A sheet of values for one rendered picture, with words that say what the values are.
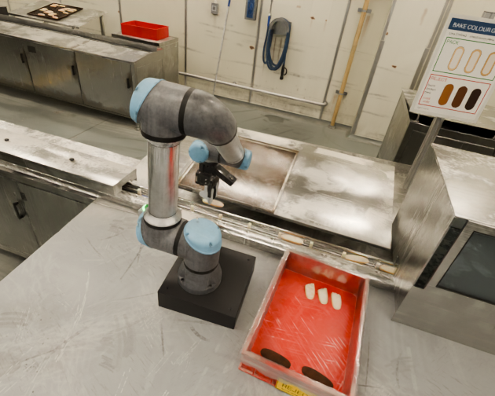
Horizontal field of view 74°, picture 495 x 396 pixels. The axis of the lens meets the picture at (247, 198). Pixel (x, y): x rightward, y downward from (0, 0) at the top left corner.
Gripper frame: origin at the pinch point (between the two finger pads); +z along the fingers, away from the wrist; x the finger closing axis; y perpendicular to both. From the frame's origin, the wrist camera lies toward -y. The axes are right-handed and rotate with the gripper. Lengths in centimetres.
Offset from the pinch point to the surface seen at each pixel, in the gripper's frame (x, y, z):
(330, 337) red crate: 38, -60, 12
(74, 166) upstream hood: 3, 71, 2
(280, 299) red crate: 30, -41, 11
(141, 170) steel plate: -21, 51, 12
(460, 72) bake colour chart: -77, -91, -55
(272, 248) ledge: 9.0, -31.2, 8.7
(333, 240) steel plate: -12, -55, 12
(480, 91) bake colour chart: -78, -103, -49
